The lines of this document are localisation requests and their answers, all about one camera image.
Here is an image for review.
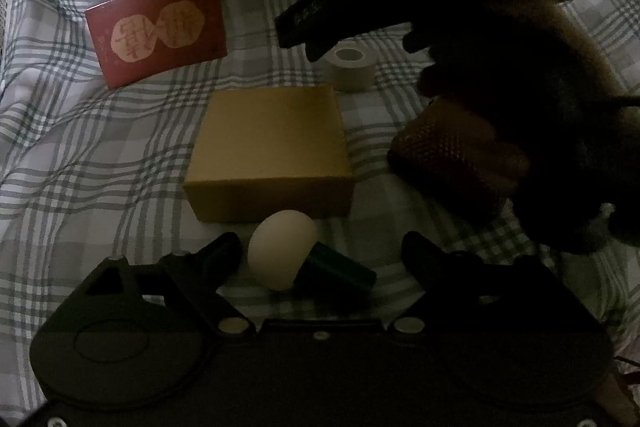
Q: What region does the cream wooden egg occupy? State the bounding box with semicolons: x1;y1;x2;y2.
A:
247;210;320;291

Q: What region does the dark red mesh pouch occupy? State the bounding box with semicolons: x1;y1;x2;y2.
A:
387;101;527;200

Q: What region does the tan cardboard box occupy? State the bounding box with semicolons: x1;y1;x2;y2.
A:
183;86;355;223

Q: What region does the dark green cylinder tube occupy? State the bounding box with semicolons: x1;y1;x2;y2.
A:
292;242;378;309

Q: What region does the beige tape roll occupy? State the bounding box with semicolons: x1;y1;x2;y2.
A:
321;42;378;92

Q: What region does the red envelope with gold emblem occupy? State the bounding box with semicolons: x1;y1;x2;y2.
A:
85;0;227;89

